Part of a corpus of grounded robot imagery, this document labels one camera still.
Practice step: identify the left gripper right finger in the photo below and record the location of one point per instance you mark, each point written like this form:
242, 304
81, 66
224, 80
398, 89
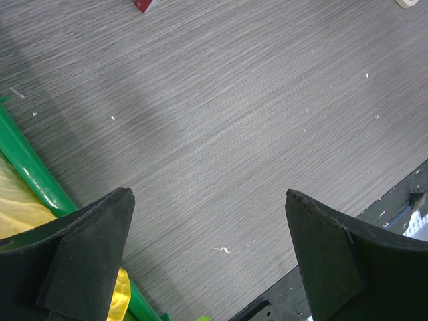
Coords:
352, 270

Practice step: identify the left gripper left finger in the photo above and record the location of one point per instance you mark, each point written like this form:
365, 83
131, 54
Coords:
67, 269

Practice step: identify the red white staple box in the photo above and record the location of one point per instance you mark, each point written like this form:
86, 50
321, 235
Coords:
145, 5

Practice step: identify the yellow white toy cabbage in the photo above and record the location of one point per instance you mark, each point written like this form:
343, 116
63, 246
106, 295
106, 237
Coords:
21, 211

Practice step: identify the green plastic tray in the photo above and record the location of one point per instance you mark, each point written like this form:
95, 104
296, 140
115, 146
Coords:
25, 160

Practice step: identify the green toy leaf sprig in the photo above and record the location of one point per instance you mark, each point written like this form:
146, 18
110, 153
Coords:
204, 318

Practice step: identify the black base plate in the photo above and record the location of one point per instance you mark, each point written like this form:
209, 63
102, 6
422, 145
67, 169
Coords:
402, 210

